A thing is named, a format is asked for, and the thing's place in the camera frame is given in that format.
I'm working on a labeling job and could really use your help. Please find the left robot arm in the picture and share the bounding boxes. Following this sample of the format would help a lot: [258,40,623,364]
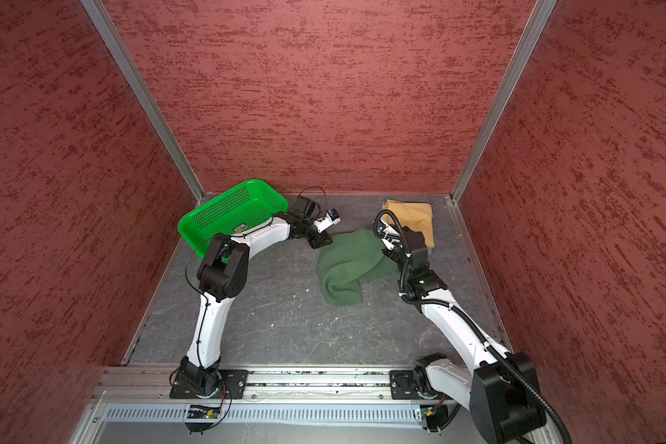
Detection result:
[169,195,340,400]

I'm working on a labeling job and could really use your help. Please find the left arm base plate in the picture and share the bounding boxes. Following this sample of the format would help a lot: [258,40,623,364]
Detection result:
[169,369,249,401]

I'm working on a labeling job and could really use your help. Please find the yellow skirt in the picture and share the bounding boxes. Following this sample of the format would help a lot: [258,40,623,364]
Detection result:
[383,200,435,248]

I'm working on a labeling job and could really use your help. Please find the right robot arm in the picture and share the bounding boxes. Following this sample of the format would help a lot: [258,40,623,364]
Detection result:
[373,223,548,443]

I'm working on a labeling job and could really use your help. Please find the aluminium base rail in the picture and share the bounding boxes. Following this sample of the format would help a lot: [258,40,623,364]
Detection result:
[91,365,543,404]

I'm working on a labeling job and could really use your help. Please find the green plastic basket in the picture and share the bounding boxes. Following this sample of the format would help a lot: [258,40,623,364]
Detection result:
[178,179,289,258]

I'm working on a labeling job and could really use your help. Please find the dark green skirt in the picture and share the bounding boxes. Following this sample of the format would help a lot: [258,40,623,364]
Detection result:
[317,229,399,307]

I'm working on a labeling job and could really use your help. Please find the left aluminium corner post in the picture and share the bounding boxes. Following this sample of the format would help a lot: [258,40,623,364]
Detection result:
[81,0,205,203]

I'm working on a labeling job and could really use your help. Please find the aluminium corner post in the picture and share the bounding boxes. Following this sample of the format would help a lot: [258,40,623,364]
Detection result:
[81,0,205,203]
[451,0,557,205]

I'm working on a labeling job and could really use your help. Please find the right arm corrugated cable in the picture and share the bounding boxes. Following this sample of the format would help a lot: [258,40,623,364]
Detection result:
[371,209,574,444]

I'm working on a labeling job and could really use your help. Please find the right aluminium corner post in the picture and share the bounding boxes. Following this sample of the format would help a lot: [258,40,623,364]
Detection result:
[451,0,557,205]

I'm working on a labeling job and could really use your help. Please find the white slotted cable duct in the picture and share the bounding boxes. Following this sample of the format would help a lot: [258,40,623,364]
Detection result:
[103,403,422,428]

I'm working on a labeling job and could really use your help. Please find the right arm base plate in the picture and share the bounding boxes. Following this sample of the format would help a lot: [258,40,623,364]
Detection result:
[388,370,421,401]

